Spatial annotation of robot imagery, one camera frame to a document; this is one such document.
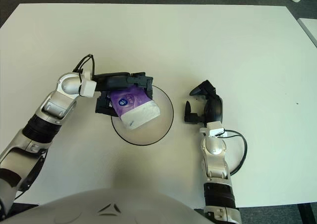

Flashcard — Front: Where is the purple tissue paper pack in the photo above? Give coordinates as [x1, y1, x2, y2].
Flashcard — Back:
[109, 85, 161, 130]

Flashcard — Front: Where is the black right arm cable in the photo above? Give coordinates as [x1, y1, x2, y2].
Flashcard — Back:
[222, 129, 248, 175]

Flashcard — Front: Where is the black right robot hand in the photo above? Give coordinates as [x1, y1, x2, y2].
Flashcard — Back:
[183, 79, 225, 123]

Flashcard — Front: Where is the white plate with black rim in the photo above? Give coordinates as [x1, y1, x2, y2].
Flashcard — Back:
[110, 84, 174, 146]

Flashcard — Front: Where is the black table leg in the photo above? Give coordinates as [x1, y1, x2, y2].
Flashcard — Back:
[297, 203, 313, 224]

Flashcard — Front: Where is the white side table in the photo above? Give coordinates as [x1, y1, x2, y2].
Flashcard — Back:
[298, 17, 317, 48]

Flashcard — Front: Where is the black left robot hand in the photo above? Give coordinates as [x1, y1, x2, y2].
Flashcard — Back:
[92, 71, 154, 117]

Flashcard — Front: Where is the grey robot torso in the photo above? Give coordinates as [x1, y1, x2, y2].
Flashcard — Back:
[0, 187, 211, 224]

